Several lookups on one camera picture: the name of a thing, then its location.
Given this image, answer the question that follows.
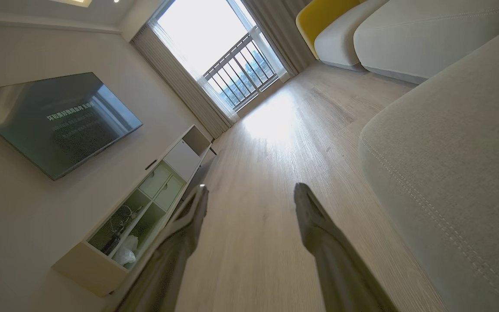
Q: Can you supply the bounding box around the grey sofa seat section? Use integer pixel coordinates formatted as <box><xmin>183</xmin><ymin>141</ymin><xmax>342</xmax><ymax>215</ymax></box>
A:
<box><xmin>353</xmin><ymin>0</ymin><xmax>499</xmax><ymax>84</ymax></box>

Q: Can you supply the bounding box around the grey fabric sofa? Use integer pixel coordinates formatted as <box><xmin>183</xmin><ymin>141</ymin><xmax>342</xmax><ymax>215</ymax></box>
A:
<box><xmin>358</xmin><ymin>17</ymin><xmax>499</xmax><ymax>312</ymax></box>

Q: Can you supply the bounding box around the glass balcony door with railing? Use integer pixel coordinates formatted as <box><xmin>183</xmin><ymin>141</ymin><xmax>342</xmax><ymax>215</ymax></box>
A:
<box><xmin>152</xmin><ymin>0</ymin><xmax>289</xmax><ymax>111</ymax></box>

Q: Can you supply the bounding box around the yellow curved chair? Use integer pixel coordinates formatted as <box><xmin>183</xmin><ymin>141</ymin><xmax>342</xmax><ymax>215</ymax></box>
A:
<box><xmin>295</xmin><ymin>0</ymin><xmax>363</xmax><ymax>60</ymax></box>

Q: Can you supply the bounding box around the white rounded ottoman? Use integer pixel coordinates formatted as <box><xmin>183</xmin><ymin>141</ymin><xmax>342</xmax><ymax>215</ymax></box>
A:
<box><xmin>314</xmin><ymin>0</ymin><xmax>389</xmax><ymax>72</ymax></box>

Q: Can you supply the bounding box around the recessed ceiling light panel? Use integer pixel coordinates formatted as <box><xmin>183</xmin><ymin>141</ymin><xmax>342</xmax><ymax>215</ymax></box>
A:
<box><xmin>50</xmin><ymin>0</ymin><xmax>92</xmax><ymax>8</ymax></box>

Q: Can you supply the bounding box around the wall-mounted flat screen television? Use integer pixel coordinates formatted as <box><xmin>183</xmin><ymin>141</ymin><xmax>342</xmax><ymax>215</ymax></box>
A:
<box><xmin>0</xmin><ymin>72</ymin><xmax>143</xmax><ymax>181</ymax></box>

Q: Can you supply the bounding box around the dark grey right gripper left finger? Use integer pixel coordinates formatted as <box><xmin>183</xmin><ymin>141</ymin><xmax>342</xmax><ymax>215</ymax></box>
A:
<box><xmin>115</xmin><ymin>184</ymin><xmax>209</xmax><ymax>312</ymax></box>

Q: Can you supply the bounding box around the white low television cabinet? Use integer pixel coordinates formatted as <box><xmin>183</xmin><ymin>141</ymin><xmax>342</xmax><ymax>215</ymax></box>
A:
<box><xmin>52</xmin><ymin>124</ymin><xmax>217</xmax><ymax>297</ymax></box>

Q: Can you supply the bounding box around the beige pleated curtain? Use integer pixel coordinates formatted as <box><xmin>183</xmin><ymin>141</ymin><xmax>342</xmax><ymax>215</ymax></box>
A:
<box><xmin>241</xmin><ymin>0</ymin><xmax>315</xmax><ymax>76</ymax></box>
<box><xmin>130</xmin><ymin>24</ymin><xmax>233</xmax><ymax>139</ymax></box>

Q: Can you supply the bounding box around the black tangled cable bundle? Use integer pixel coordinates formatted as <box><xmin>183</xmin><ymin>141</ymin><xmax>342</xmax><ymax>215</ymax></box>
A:
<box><xmin>101</xmin><ymin>206</ymin><xmax>144</xmax><ymax>256</ymax></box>

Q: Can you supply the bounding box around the white plastic bag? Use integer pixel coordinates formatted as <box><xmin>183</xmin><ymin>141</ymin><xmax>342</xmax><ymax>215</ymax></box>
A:
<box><xmin>113</xmin><ymin>235</ymin><xmax>139</xmax><ymax>266</ymax></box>

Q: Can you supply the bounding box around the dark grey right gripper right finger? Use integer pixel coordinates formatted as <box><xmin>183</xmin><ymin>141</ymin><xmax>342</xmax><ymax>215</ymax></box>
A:
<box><xmin>294</xmin><ymin>182</ymin><xmax>399</xmax><ymax>312</ymax></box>

